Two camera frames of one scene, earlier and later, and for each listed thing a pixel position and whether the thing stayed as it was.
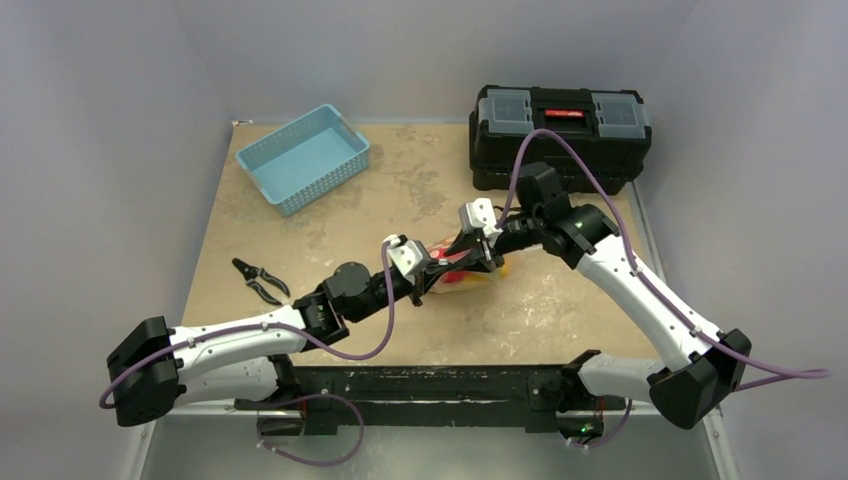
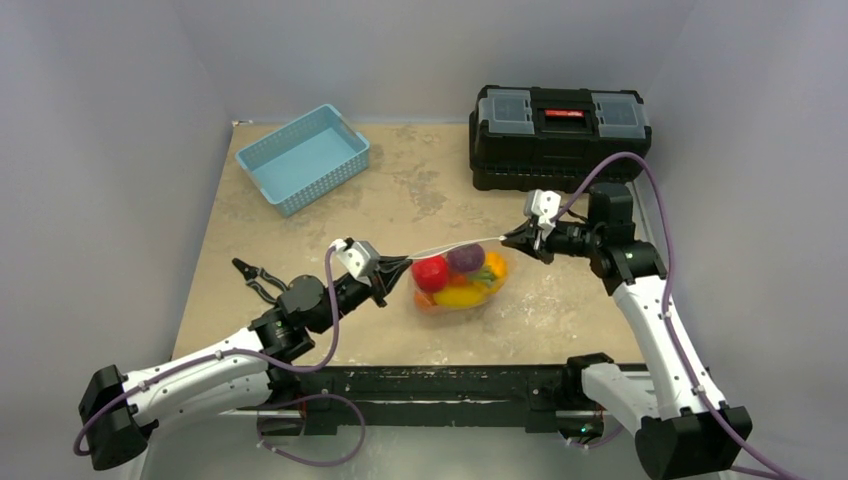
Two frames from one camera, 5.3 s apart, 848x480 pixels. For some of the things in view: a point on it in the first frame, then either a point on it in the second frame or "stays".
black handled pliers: x=251 y=272 stays
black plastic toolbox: x=608 y=130 stays
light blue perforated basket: x=306 y=158 stays
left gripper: x=425 y=277 -> x=386 y=274
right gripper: x=487 y=250 -> x=538 y=240
